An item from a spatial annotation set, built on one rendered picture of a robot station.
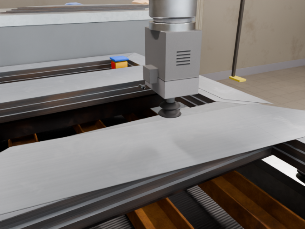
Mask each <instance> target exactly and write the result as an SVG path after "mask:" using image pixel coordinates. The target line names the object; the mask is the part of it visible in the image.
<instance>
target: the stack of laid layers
mask: <svg viewBox="0 0 305 229"><path fill-rule="evenodd" d="M111 61H112V60H103V61H95V62H87V63H79V64H71V65H60V66H52V67H44V68H36V69H28V70H17V71H9V72H1V73H0V84H5V83H12V82H19V81H26V80H35V79H42V78H50V77H57V76H64V75H73V74H80V73H87V72H94V71H101V70H111V69H112V66H111ZM139 84H141V85H144V86H145V89H142V88H140V87H139V86H138V85H139ZM151 94H156V92H155V91H153V90H152V89H151V88H149V87H148V86H147V85H145V80H141V81H134V82H129V83H123V84H117V85H110V86H104V87H98V88H92V89H86V90H79V91H73V92H67V93H61V94H55V95H48V96H42V97H36V98H30V99H24V100H17V101H11V102H5V103H0V123H4V122H9V121H14V120H19V119H25V118H30V117H35V116H40V115H46V114H51V113H56V112H61V111H66V110H73V109H77V108H83V107H87V106H92V105H98V104H104V103H108V102H114V101H118V100H125V99H130V98H135V97H139V96H145V95H151ZM175 99H176V100H177V101H179V102H181V103H183V104H184V105H186V106H188V107H189V108H187V109H183V110H180V112H181V116H185V115H192V114H197V113H202V112H208V111H212V110H219V109H224V108H229V107H234V106H239V105H246V104H252V103H254V104H259V103H256V102H246V101H237V100H224V99H221V98H219V97H217V96H215V95H213V94H210V93H208V92H206V91H204V90H202V89H200V88H198V94H195V95H187V96H181V97H175ZM163 119H167V118H164V117H161V116H160V115H157V116H153V117H148V118H144V119H139V120H136V121H131V122H127V123H123V124H118V125H114V126H110V127H106V128H102V129H97V130H93V131H89V132H85V133H91V132H96V131H101V130H107V129H113V128H119V127H124V126H129V125H134V124H141V123H146V122H152V121H157V120H163ZM85 133H80V134H85ZM76 135H78V134H76ZM269 154H272V155H273V156H275V157H277V158H279V159H281V160H282V161H284V162H286V163H288V164H289V165H291V166H293V167H295V168H296V169H298V170H300V171H301V172H303V173H305V144H304V143H302V142H300V141H298V140H291V141H287V142H284V143H280V144H276V145H272V146H268V147H264V148H261V149H256V150H253V151H249V152H245V153H242V154H237V155H234V156H230V157H226V158H223V159H218V160H214V161H210V162H206V163H203V164H198V165H195V166H191V167H187V168H183V169H179V170H175V171H171V172H167V173H163V174H159V175H155V176H152V177H148V178H144V179H140V180H136V181H132V182H128V183H124V184H120V185H116V186H113V187H109V188H105V189H101V190H97V191H93V192H89V193H85V194H81V195H77V196H74V197H70V198H66V199H62V200H58V201H54V202H50V203H46V204H42V205H38V206H35V207H31V208H27V209H22V210H19V211H15V212H11V213H7V214H3V215H0V229H82V228H85V227H87V226H90V225H92V224H94V223H97V222H100V221H102V220H105V219H107V218H110V217H112V216H115V215H118V214H120V213H122V212H125V211H127V210H130V209H133V208H135V207H138V206H140V205H142V204H145V203H148V202H150V201H153V200H155V199H158V198H160V197H163V196H165V195H168V194H171V193H173V192H176V191H178V190H181V189H183V188H186V187H188V186H191V185H193V184H196V183H198V182H201V181H204V180H206V179H208V178H211V177H213V176H216V175H218V174H221V173H224V172H226V171H229V170H231V169H234V168H236V167H239V166H241V165H244V164H247V163H249V162H252V161H254V160H256V159H259V158H262V157H264V156H267V155H269Z"/></svg>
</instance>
